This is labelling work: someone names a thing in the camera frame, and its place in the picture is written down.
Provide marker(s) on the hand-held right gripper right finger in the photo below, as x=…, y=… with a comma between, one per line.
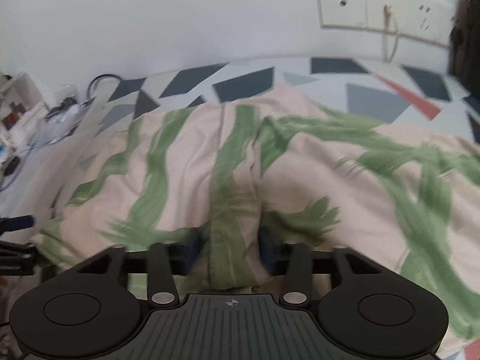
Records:
x=267, y=251

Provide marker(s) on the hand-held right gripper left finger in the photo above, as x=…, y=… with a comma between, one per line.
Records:
x=193, y=249

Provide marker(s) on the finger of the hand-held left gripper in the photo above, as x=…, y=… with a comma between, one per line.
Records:
x=18, y=223
x=22, y=258

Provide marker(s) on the green beige patterned garment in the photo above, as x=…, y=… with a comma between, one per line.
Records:
x=318, y=165

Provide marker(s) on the black power adapter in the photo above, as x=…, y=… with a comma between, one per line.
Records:
x=11, y=165

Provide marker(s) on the clear plastic pouch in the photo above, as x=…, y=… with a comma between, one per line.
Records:
x=63, y=120

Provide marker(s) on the white shelf organiser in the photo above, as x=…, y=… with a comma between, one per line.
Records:
x=18, y=108

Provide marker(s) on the geometric patterned bed sheet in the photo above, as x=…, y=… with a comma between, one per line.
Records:
x=243, y=80

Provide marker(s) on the white wall socket panel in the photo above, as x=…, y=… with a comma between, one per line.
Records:
x=345, y=3

